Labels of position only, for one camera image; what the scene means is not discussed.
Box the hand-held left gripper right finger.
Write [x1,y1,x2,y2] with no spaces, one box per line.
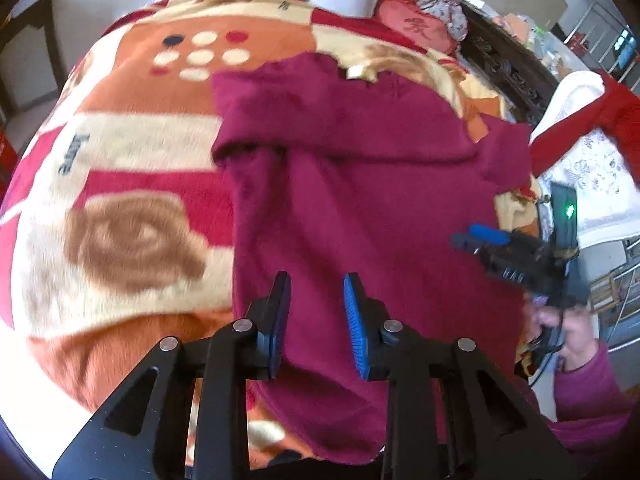
[342,272,581,480]

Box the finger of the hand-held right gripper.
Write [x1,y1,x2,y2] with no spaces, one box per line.
[451,231,485,257]
[469,223,512,245]

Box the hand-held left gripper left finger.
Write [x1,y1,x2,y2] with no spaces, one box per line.
[51,271,292,480]

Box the maroon knit sweater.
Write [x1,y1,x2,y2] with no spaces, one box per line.
[210,52,533,466]

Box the person's right hand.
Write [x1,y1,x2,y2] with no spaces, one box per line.
[532,304,602,373]

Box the white floral cloth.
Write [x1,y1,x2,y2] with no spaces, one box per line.
[530,69,640,248]

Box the dark carved wooden headboard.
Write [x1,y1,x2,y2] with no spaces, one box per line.
[457,0,561,126]

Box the red cloth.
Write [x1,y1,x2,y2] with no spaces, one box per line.
[530,71,640,181]

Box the printed fleece blanket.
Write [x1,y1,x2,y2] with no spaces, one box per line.
[0,0,546,466]

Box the red heart-shaped pillow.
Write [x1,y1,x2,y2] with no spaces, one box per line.
[375,0,458,56]

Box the metal rack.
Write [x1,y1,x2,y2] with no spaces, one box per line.
[565,0,640,86]

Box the dark wooden table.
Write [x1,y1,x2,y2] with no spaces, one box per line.
[0,0,68,126]

